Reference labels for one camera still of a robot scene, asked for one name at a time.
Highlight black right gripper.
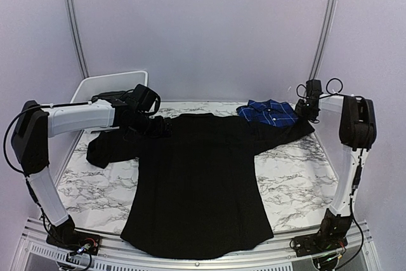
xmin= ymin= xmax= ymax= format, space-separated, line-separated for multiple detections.
xmin=294 ymin=99 xmax=318 ymax=122

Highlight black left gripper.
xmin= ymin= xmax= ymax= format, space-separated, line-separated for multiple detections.
xmin=126 ymin=111 xmax=173 ymax=141

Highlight black long sleeve shirt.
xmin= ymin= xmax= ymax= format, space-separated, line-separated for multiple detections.
xmin=86 ymin=114 xmax=313 ymax=260

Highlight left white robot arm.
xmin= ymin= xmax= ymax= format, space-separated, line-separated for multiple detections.
xmin=3 ymin=99 xmax=171 ymax=249

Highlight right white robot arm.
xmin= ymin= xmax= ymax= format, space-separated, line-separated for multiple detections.
xmin=295 ymin=94 xmax=377 ymax=251

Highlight blue plaid folded shirt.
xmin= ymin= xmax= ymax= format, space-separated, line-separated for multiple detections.
xmin=236 ymin=100 xmax=298 ymax=128

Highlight dark clothes in bin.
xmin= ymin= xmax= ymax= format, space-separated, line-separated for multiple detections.
xmin=91 ymin=91 xmax=126 ymax=102

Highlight white plastic bin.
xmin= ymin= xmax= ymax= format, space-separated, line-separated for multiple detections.
xmin=70 ymin=70 xmax=148 ymax=103

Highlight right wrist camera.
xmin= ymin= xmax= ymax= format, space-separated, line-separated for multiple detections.
xmin=306 ymin=79 xmax=323 ymax=101

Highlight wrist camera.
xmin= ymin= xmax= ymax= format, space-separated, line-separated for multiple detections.
xmin=125 ymin=84 xmax=161 ymax=116
xmin=306 ymin=79 xmax=323 ymax=101

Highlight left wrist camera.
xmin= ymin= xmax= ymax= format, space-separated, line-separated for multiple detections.
xmin=125 ymin=84 xmax=161 ymax=116

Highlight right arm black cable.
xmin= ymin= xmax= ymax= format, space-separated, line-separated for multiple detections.
xmin=296 ymin=77 xmax=365 ymax=253

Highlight right aluminium corner post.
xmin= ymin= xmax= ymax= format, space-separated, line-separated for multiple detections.
xmin=307 ymin=0 xmax=342 ymax=78

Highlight aluminium corner post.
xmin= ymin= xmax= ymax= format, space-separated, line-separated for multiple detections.
xmin=307 ymin=0 xmax=342 ymax=78
xmin=65 ymin=0 xmax=89 ymax=79

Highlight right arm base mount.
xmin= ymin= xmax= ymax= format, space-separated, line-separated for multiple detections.
xmin=290 ymin=210 xmax=353 ymax=257

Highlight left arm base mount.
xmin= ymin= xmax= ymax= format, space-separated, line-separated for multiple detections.
xmin=45 ymin=221 xmax=101 ymax=256

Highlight aluminium frame rail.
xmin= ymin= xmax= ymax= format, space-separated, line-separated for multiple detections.
xmin=18 ymin=216 xmax=381 ymax=271

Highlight left aluminium corner post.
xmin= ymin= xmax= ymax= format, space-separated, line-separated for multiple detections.
xmin=65 ymin=0 xmax=89 ymax=79

